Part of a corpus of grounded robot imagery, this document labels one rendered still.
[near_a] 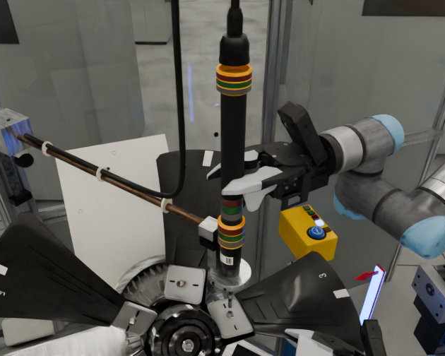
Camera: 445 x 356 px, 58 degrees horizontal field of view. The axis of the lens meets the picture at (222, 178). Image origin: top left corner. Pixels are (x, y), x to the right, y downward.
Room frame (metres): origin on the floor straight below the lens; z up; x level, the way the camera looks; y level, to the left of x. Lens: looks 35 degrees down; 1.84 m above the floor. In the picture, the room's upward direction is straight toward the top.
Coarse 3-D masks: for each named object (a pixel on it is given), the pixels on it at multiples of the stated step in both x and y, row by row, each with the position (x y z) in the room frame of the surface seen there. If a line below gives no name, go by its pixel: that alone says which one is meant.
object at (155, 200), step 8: (32, 144) 0.76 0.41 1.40; (48, 152) 0.73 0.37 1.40; (56, 152) 0.72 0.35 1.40; (64, 160) 0.70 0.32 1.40; (72, 160) 0.69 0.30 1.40; (80, 168) 0.67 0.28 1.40; (88, 168) 0.66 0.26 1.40; (104, 176) 0.63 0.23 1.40; (112, 184) 0.62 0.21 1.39; (120, 184) 0.61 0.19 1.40; (136, 192) 0.58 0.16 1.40; (152, 200) 0.56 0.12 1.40; (160, 200) 0.56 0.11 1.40; (168, 208) 0.54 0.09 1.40; (176, 208) 0.53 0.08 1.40; (184, 216) 0.52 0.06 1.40; (192, 216) 0.51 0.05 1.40
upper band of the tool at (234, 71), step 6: (222, 66) 0.49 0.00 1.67; (228, 66) 0.49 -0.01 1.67; (234, 66) 0.49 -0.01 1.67; (240, 66) 0.49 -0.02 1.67; (246, 66) 0.49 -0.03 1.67; (222, 72) 0.45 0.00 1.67; (228, 72) 0.49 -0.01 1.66; (234, 72) 0.49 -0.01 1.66; (240, 72) 0.49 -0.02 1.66; (246, 72) 0.45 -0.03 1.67
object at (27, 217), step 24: (24, 216) 0.48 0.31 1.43; (0, 240) 0.47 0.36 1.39; (24, 240) 0.47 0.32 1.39; (48, 240) 0.47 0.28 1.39; (0, 264) 0.45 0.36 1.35; (24, 264) 0.45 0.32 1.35; (48, 264) 0.45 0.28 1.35; (72, 264) 0.45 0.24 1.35; (24, 288) 0.45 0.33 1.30; (48, 288) 0.44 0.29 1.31; (72, 288) 0.44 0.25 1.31; (96, 288) 0.44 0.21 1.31; (0, 312) 0.44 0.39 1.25; (24, 312) 0.44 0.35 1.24; (48, 312) 0.44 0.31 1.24; (72, 312) 0.44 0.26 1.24; (96, 312) 0.44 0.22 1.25
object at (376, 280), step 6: (378, 270) 0.59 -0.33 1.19; (378, 276) 0.59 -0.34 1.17; (372, 282) 0.60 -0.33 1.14; (378, 282) 0.58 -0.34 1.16; (372, 288) 0.59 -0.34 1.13; (372, 294) 0.59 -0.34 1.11; (366, 300) 0.60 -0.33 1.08; (372, 300) 0.58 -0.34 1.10; (366, 306) 0.59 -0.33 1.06; (366, 312) 0.59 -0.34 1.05; (360, 318) 0.60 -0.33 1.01; (366, 318) 0.58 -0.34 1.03
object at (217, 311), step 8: (208, 304) 0.50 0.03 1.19; (216, 304) 0.50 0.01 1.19; (232, 304) 0.50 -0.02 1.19; (216, 312) 0.48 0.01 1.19; (224, 312) 0.48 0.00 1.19; (240, 312) 0.48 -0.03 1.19; (216, 320) 0.46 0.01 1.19; (224, 320) 0.46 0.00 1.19; (232, 320) 0.46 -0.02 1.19; (240, 320) 0.46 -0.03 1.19; (248, 320) 0.46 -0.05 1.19; (224, 328) 0.44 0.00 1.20; (232, 328) 0.44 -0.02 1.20; (240, 328) 0.44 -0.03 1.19; (248, 328) 0.44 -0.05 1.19; (224, 336) 0.42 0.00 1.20; (232, 336) 0.43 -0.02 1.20
